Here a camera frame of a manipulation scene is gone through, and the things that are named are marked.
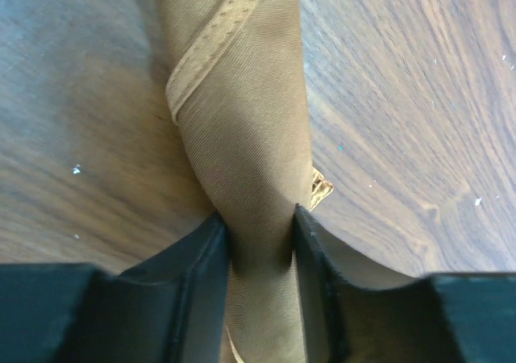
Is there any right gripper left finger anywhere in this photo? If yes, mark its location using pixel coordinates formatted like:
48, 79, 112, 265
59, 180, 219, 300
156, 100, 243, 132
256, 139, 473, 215
1, 214, 229, 362

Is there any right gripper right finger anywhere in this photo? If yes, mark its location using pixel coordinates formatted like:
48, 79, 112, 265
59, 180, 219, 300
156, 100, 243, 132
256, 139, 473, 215
293, 207, 515, 362

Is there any orange cloth napkin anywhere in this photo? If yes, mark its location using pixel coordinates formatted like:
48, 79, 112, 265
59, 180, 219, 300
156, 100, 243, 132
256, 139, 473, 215
157, 0, 314, 362

